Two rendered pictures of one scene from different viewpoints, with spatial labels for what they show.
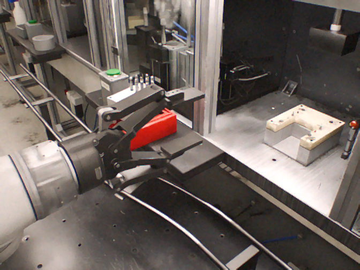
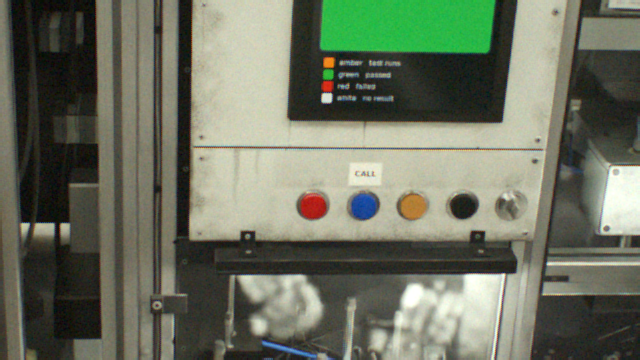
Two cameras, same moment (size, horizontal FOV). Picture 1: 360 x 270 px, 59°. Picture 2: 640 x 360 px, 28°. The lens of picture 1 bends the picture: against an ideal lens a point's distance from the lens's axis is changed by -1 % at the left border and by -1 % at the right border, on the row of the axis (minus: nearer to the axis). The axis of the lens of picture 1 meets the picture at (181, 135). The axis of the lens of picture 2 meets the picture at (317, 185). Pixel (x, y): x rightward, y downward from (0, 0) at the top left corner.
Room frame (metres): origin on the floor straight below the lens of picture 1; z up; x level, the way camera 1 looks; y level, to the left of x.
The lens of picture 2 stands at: (0.25, 1.32, 2.07)
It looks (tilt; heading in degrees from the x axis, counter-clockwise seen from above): 24 degrees down; 301
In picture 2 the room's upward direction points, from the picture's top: 3 degrees clockwise
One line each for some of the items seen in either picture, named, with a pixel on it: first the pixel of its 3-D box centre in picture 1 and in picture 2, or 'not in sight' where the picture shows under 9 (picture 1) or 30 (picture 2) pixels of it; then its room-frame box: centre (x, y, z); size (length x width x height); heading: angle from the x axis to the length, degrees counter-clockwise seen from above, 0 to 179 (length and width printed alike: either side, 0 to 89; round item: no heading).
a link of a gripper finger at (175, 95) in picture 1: (167, 92); not in sight; (0.44, 0.02, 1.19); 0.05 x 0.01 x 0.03; 129
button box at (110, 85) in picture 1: (118, 90); not in sight; (0.90, 0.19, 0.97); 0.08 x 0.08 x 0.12; 39
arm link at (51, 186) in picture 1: (46, 178); not in sight; (0.31, 0.17, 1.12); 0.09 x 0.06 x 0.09; 39
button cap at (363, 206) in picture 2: not in sight; (363, 205); (0.91, 0.10, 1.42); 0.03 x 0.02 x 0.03; 39
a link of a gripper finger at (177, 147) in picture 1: (182, 144); not in sight; (0.45, 0.00, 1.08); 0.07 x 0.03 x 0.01; 129
